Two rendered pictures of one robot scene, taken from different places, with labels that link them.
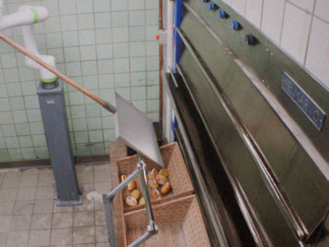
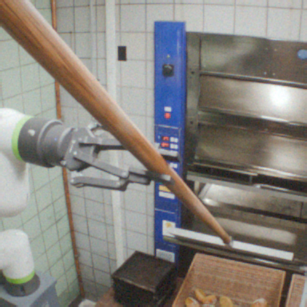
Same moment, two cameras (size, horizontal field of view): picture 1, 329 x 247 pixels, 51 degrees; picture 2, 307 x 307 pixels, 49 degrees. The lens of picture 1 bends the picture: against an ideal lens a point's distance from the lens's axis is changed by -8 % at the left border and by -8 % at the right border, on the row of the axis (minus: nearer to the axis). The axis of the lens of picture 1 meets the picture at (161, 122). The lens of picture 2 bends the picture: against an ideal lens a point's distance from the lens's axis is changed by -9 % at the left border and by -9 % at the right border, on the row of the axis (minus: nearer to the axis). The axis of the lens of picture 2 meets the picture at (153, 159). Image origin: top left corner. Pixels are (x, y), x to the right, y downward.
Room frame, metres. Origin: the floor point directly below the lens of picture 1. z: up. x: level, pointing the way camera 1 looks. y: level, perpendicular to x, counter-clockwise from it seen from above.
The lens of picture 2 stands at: (1.58, 1.46, 2.20)
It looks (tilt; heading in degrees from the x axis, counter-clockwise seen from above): 23 degrees down; 304
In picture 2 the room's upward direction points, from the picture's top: straight up
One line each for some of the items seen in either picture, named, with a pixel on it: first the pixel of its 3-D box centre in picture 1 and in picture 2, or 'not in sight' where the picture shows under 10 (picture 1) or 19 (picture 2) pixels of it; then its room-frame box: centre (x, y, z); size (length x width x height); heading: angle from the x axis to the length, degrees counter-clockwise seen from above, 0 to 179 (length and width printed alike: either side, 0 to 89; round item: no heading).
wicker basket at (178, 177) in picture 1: (151, 182); (227, 305); (2.02, 0.06, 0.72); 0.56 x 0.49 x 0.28; 10
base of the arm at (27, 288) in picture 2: (50, 79); (11, 274); (2.66, 0.90, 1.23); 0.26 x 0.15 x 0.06; 9
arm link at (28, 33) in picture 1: (30, 38); not in sight; (2.67, 1.02, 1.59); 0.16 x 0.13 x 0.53; 63
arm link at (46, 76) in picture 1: (46, 67); (11, 255); (2.61, 0.90, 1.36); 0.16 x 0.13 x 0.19; 63
